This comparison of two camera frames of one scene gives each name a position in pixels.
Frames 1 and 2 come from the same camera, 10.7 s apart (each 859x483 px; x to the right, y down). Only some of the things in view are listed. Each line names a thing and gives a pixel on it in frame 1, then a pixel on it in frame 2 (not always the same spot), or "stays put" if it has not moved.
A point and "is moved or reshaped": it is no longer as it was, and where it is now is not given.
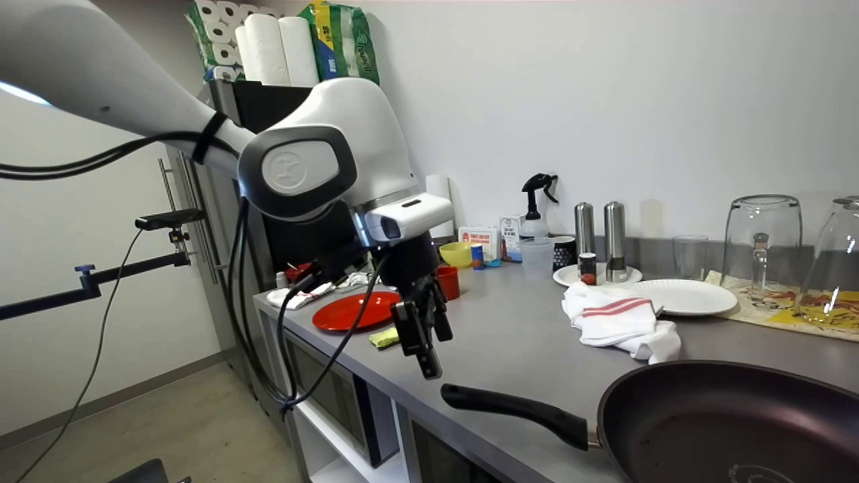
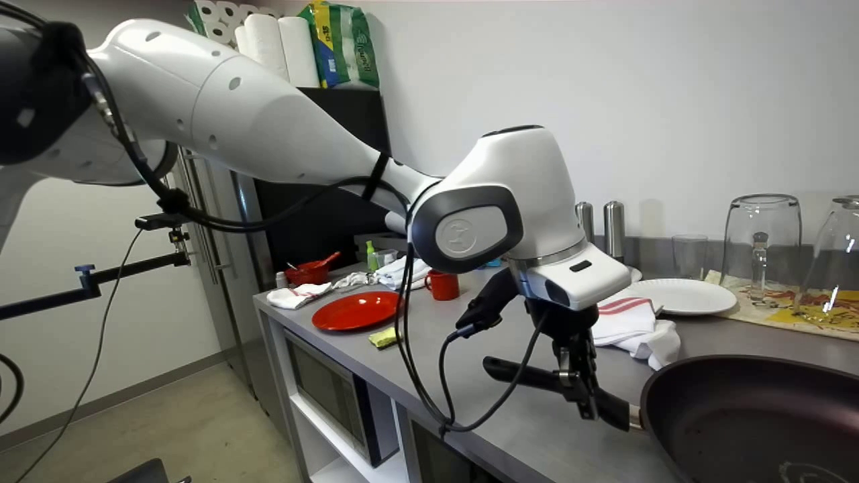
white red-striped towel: x=622 y=317 stays put
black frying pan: x=704 y=422 is moved or reshaped
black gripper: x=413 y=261 → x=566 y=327
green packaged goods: x=344 y=41 stays put
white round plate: x=688 y=296 stays put
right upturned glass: x=833 y=277 stays put
